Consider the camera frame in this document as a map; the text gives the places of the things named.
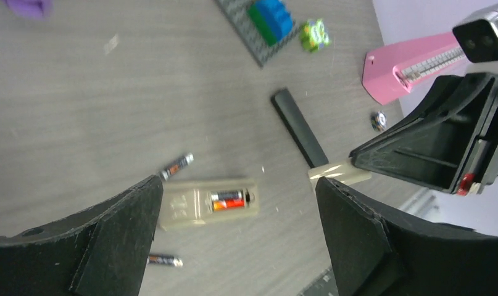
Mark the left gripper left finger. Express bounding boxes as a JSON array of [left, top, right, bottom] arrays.
[[0, 176, 163, 295]]

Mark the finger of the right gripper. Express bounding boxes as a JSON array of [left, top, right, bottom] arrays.
[[352, 88, 498, 194], [350, 72, 498, 163]]

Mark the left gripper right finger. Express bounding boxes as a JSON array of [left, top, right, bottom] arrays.
[[315, 178, 498, 295]]

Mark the beige battery cover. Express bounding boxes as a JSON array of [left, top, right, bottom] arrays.
[[308, 159, 371, 192]]

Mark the beige remote control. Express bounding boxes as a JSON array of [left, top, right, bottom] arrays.
[[158, 178, 260, 231]]

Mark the orange battery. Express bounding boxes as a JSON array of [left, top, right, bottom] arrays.
[[212, 199, 246, 212]]

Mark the black battery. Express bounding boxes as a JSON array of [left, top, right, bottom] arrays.
[[210, 190, 244, 201], [157, 153, 194, 181], [147, 254, 183, 267]]

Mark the black remote control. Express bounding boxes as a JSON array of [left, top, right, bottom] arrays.
[[270, 88, 329, 168]]

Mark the pink metronome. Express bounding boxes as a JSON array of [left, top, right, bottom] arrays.
[[362, 33, 467, 105]]

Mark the small patterned ball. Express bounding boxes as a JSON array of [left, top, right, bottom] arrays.
[[371, 111, 387, 132]]

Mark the green owl toy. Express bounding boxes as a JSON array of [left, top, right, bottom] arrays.
[[299, 18, 332, 52]]

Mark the blue lego brick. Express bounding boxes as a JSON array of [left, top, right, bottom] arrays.
[[246, 0, 294, 47]]

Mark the grey lego baseplate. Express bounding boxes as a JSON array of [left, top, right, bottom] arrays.
[[215, 1, 301, 68]]

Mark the purple plastic toy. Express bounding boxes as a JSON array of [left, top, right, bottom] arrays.
[[4, 0, 53, 19]]

